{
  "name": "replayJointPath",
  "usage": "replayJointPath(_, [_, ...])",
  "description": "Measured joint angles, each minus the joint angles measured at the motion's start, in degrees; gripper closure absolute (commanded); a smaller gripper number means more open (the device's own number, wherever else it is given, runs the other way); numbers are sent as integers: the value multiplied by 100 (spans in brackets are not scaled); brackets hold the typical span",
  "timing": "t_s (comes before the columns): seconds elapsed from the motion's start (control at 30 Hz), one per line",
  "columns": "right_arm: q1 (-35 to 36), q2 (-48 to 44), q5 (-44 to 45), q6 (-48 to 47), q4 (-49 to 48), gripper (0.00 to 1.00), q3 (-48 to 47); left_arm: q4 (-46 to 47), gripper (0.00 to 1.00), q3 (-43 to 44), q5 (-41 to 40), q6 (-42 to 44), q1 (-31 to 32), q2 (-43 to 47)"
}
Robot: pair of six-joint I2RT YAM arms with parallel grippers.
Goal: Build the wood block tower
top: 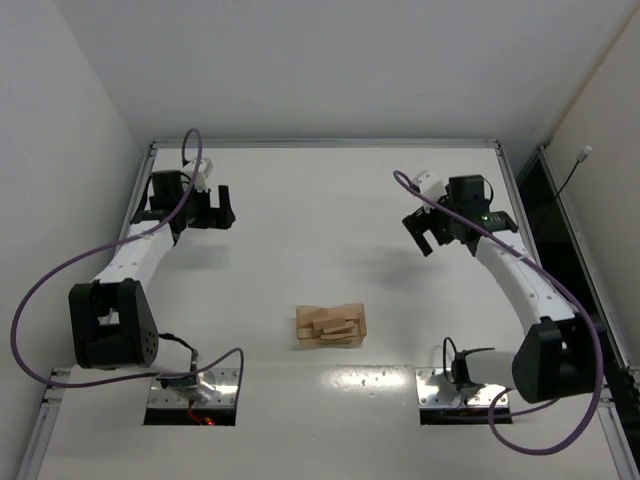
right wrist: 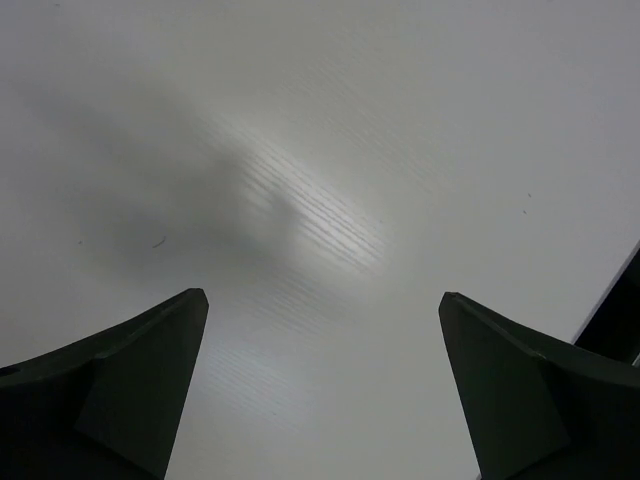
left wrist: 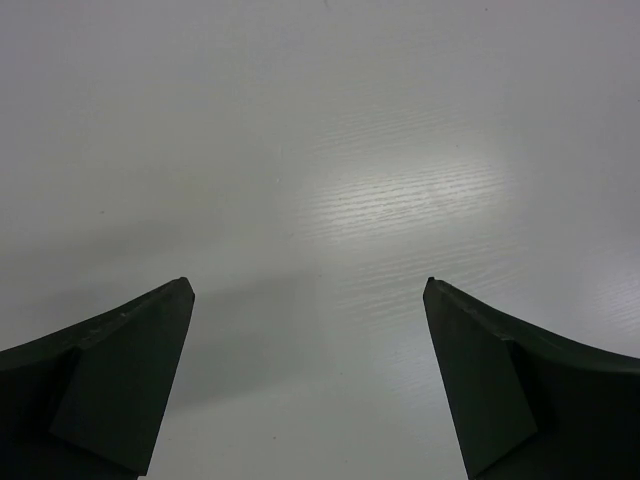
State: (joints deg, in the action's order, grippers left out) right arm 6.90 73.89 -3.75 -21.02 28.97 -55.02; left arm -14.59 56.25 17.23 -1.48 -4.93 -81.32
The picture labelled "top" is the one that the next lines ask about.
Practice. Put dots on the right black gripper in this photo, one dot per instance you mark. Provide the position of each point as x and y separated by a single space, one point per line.
420 220

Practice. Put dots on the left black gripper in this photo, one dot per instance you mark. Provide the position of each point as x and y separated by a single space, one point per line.
208 218

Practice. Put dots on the clear amber plastic box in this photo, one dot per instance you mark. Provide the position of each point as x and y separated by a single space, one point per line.
308 338

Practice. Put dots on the wood block two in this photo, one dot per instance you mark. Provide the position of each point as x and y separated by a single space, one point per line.
339 333

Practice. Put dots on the wood block one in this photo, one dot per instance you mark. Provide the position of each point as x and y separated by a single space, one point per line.
328 322

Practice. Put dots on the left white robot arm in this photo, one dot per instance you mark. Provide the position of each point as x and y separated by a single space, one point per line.
113 326

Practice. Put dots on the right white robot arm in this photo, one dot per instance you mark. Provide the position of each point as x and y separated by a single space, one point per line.
561 353

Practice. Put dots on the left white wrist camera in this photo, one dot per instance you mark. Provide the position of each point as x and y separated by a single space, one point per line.
200 172

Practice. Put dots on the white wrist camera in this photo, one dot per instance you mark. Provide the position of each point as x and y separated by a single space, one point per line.
429 185
200 172

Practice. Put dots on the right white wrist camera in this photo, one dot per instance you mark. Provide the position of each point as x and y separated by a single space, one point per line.
429 185

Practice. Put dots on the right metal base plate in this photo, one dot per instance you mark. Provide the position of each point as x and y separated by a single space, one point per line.
436 393

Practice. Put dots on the metal base plate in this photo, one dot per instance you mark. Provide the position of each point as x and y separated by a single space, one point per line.
436 393
213 389

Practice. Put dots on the black wall cable white plug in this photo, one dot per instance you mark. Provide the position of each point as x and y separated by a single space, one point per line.
580 159

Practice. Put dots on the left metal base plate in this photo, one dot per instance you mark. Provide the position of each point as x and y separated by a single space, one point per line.
213 389

